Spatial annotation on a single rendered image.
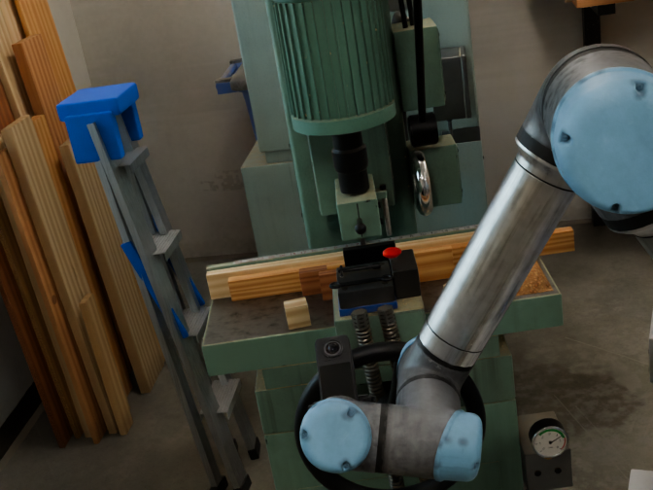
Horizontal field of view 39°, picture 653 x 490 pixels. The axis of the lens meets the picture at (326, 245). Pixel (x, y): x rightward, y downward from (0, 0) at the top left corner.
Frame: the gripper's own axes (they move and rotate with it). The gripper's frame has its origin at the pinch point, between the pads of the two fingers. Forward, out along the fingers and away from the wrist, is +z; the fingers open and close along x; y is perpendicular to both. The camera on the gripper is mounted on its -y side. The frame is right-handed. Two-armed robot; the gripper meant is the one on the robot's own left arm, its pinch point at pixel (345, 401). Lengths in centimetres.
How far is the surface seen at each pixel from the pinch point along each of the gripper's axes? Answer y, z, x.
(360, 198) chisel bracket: -32.4, 23.1, 6.4
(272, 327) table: -13.1, 23.4, -11.5
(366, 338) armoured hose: -8.5, 9.7, 4.2
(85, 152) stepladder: -65, 85, -58
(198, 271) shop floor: -55, 276, -70
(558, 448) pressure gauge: 14.0, 28.2, 32.8
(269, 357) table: -8.2, 22.6, -12.6
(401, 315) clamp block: -11.2, 9.8, 10.0
